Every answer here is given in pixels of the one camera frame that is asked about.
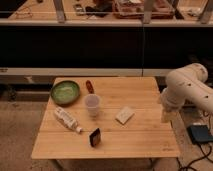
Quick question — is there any black cable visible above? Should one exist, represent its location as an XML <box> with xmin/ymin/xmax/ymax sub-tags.
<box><xmin>176</xmin><ymin>111</ymin><xmax>213</xmax><ymax>171</ymax></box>

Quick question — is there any black power box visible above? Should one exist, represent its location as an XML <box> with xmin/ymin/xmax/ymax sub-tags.
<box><xmin>187</xmin><ymin>125</ymin><xmax>213</xmax><ymax>144</ymax></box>

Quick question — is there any translucent ceramic cup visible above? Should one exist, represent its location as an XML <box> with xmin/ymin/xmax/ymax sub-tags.
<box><xmin>84</xmin><ymin>94</ymin><xmax>100</xmax><ymax>117</ymax></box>

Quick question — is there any green bowl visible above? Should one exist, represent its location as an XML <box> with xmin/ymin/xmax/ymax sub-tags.
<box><xmin>50</xmin><ymin>80</ymin><xmax>80</xmax><ymax>105</ymax></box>

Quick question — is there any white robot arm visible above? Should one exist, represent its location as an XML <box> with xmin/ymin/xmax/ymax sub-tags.
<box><xmin>159</xmin><ymin>63</ymin><xmax>213</xmax><ymax>123</ymax></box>

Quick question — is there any white sponge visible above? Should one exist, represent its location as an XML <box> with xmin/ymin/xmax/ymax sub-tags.
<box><xmin>115</xmin><ymin>107</ymin><xmax>134</xmax><ymax>124</ymax></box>

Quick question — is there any wooden folding table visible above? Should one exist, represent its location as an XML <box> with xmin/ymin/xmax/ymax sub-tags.
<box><xmin>31</xmin><ymin>77</ymin><xmax>180</xmax><ymax>159</ymax></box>

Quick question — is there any brown tray with clutter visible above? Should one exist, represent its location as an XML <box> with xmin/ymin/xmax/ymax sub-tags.
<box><xmin>112</xmin><ymin>0</ymin><xmax>174</xmax><ymax>19</ymax></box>

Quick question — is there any white plastic bottle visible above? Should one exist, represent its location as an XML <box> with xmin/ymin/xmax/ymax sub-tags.
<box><xmin>54</xmin><ymin>107</ymin><xmax>82</xmax><ymax>133</ymax></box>

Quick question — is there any black rectangular block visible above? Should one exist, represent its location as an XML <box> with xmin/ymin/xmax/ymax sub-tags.
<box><xmin>89</xmin><ymin>128</ymin><xmax>101</xmax><ymax>147</ymax></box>

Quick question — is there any red brown small object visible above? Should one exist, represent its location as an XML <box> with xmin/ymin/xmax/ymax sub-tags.
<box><xmin>86</xmin><ymin>80</ymin><xmax>95</xmax><ymax>94</ymax></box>

